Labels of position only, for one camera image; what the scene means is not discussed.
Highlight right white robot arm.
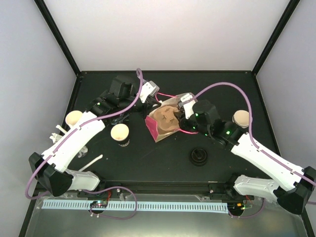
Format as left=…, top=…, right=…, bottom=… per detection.
left=178, top=100, right=316, bottom=215

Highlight right black paper cup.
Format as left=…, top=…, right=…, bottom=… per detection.
left=232, top=110, right=250, bottom=128

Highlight black paper coffee cup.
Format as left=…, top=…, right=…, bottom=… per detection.
left=110, top=123, right=130, bottom=147

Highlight cake print paper bag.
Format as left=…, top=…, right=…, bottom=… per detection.
left=145, top=92, right=197, bottom=143

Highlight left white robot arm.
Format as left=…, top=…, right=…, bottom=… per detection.
left=29, top=75, right=161, bottom=197

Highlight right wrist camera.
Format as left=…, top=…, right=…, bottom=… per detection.
left=178, top=93, right=197, bottom=119

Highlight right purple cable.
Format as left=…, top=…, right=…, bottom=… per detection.
left=190, top=82, right=316, bottom=219

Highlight white stacked paper cups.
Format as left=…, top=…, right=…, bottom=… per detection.
left=65, top=110, right=83, bottom=128

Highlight black cup lying sideways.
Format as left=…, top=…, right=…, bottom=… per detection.
left=110, top=113, right=130, bottom=126

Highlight stack of black lids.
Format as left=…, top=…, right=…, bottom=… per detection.
left=189, top=147, right=208, bottom=166

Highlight small circuit board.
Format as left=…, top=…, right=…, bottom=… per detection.
left=90, top=200, right=108, bottom=208

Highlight light blue cable duct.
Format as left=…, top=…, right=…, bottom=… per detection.
left=41, top=199, right=229, bottom=214

